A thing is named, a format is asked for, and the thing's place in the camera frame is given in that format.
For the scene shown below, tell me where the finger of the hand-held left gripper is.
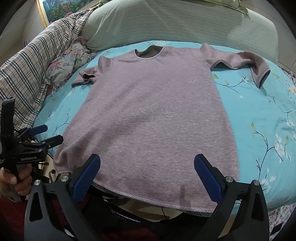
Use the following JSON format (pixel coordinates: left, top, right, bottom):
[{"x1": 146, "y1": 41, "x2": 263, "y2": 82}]
[
  {"x1": 35, "y1": 136, "x2": 64, "y2": 149},
  {"x1": 17, "y1": 124, "x2": 48, "y2": 140}
]

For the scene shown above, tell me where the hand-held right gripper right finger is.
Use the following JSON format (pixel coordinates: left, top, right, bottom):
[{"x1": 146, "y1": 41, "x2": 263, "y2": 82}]
[{"x1": 194, "y1": 154, "x2": 270, "y2": 241}]

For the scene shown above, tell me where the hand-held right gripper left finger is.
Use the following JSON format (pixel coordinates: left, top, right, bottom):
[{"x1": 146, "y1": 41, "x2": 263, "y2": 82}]
[{"x1": 24, "y1": 153, "x2": 101, "y2": 241}]

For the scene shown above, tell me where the pink knit shirt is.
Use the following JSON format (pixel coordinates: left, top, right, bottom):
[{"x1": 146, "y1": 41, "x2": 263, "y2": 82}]
[{"x1": 54, "y1": 43, "x2": 271, "y2": 212}]

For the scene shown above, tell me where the person's left hand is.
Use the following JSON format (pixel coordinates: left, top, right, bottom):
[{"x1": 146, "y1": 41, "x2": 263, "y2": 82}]
[{"x1": 0, "y1": 164, "x2": 33, "y2": 198}]

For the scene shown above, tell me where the plaid blanket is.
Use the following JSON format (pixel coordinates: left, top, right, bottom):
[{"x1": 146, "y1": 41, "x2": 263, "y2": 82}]
[{"x1": 0, "y1": 6, "x2": 99, "y2": 131}]

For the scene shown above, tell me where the blue floral bedsheet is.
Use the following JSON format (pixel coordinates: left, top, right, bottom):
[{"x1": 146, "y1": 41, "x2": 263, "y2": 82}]
[{"x1": 35, "y1": 40, "x2": 296, "y2": 212}]

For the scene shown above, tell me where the floral pillow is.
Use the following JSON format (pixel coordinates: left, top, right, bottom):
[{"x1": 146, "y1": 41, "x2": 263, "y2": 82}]
[{"x1": 45, "y1": 42, "x2": 97, "y2": 91}]

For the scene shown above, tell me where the floral mattress cover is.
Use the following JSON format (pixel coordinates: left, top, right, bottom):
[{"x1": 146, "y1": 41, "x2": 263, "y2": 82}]
[{"x1": 266, "y1": 201, "x2": 296, "y2": 234}]

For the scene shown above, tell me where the gold framed landscape picture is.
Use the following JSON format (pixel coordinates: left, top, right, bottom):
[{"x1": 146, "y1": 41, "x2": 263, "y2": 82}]
[{"x1": 38, "y1": 0, "x2": 103, "y2": 28}]

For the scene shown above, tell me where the grey-green striped pillow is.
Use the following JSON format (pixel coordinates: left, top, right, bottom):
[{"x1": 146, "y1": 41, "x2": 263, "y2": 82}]
[{"x1": 81, "y1": 0, "x2": 278, "y2": 63}]

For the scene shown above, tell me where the black cable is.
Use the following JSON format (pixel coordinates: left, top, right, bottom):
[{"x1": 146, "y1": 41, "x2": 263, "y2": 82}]
[{"x1": 160, "y1": 206, "x2": 173, "y2": 220}]

